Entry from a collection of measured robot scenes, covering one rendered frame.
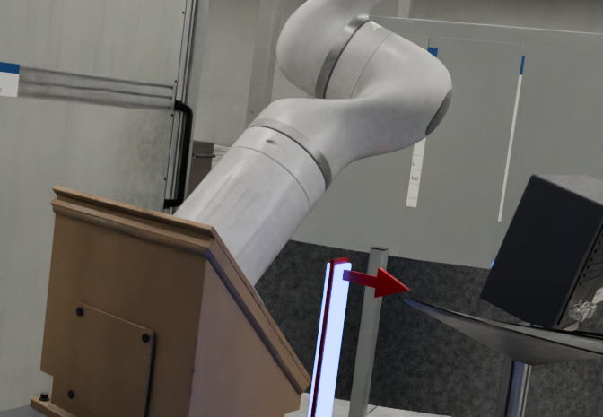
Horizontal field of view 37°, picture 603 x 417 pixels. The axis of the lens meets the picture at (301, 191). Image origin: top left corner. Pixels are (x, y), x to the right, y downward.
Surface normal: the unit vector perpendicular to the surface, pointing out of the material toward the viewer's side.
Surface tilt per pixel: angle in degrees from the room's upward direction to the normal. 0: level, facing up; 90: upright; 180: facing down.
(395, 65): 58
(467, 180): 90
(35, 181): 90
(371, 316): 90
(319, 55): 96
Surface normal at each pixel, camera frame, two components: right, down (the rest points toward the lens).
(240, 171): -0.13, -0.62
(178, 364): -0.64, 0.00
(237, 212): 0.22, -0.42
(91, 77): 0.83, 0.15
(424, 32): -0.39, 0.04
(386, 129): 0.36, 0.66
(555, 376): 0.17, 0.11
